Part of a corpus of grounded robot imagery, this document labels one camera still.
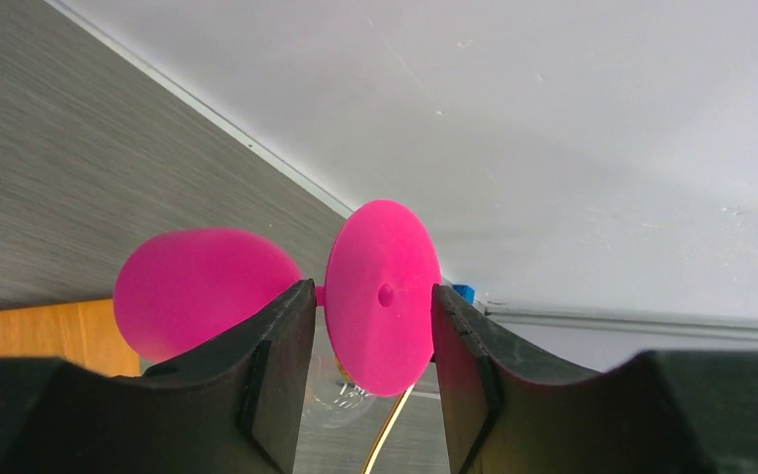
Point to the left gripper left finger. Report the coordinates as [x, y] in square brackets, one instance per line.
[231, 405]

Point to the orange wooden rack base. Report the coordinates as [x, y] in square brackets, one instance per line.
[84, 333]

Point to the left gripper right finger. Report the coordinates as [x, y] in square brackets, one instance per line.
[509, 406]

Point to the small blue block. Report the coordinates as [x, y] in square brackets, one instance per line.
[465, 291]

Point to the gold wire glass rack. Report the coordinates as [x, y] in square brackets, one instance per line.
[389, 422]

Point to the pink wine glass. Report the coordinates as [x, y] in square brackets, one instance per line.
[182, 288]

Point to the clear frosted wine glass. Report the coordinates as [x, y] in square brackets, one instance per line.
[332, 400]

